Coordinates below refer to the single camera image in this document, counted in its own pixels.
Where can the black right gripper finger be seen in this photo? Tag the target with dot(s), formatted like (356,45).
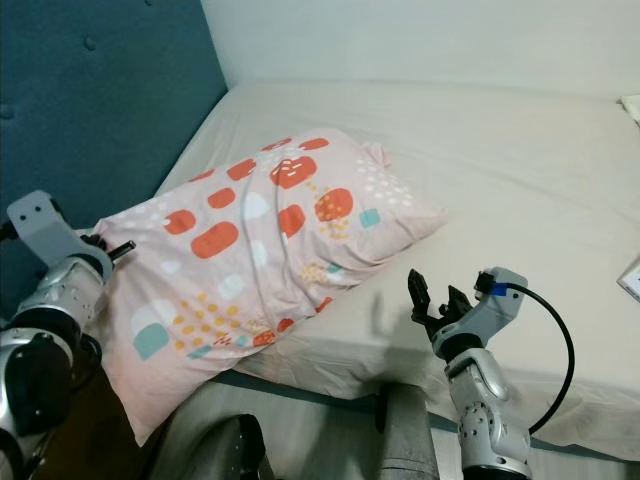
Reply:
(423,292)
(457,300)

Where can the pink patterned pillow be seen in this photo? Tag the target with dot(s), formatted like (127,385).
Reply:
(260,250)

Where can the white printed paper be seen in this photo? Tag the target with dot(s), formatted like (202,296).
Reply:
(631,280)

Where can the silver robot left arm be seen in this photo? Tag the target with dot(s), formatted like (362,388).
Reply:
(50,330)

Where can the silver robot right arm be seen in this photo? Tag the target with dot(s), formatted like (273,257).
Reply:
(490,400)

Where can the blue fabric headboard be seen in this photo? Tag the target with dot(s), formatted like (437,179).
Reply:
(80,120)

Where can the mattress with cream sheet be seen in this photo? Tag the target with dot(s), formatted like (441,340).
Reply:
(510,170)

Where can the grey robot left leg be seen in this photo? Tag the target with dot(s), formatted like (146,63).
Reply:
(220,450)

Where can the white quilt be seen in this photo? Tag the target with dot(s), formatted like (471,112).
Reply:
(632,108)

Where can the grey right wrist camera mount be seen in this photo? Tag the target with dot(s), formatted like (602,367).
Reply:
(505,300)

